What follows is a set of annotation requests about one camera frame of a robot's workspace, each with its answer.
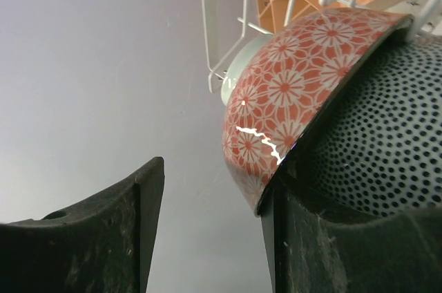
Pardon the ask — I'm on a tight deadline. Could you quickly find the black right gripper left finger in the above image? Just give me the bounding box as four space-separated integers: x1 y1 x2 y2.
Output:
1 157 164 292

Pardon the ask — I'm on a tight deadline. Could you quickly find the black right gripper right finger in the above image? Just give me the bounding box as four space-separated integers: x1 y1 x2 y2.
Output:
260 169 441 292

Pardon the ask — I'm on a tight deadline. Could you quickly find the grey dotted red-rim bowl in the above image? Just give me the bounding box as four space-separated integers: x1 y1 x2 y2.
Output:
286 37 442 218

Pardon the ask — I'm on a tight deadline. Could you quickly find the red flower black-inside bowl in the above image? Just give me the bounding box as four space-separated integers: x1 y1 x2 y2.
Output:
222 8 414 215

